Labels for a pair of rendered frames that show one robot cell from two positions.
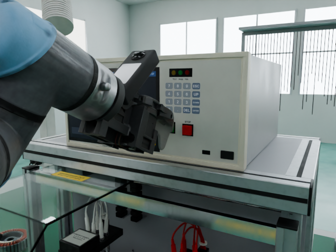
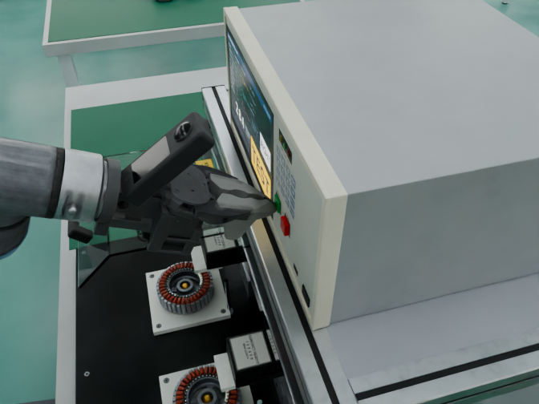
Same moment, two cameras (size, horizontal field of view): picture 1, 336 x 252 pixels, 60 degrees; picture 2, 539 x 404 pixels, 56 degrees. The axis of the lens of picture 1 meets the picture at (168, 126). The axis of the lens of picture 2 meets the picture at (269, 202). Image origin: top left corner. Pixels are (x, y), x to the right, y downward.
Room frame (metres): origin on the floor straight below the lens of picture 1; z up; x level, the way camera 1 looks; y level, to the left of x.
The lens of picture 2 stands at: (0.23, -0.33, 1.62)
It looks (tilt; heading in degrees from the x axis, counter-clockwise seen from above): 43 degrees down; 45
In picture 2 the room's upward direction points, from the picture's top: straight up
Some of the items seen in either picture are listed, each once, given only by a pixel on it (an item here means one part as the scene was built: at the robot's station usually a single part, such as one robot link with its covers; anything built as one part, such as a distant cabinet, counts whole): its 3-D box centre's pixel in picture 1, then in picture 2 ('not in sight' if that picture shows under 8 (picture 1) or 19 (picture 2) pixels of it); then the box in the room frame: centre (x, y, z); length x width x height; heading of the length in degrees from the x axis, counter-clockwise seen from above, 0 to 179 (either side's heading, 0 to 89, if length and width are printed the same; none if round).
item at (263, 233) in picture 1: (127, 199); (244, 244); (0.58, 0.08, 1.03); 0.62 x 0.01 x 0.03; 61
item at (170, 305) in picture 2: not in sight; (185, 287); (0.55, 0.24, 0.80); 0.11 x 0.11 x 0.04
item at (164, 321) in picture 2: not in sight; (186, 294); (0.55, 0.24, 0.78); 0.15 x 0.15 x 0.01; 61
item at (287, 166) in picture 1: (176, 147); (378, 187); (0.77, -0.02, 1.09); 0.68 x 0.44 x 0.05; 61
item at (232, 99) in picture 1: (181, 101); (397, 125); (0.76, -0.04, 1.22); 0.44 x 0.39 x 0.20; 61
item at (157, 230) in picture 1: (164, 217); not in sight; (0.71, 0.01, 0.92); 0.66 x 0.01 x 0.30; 61
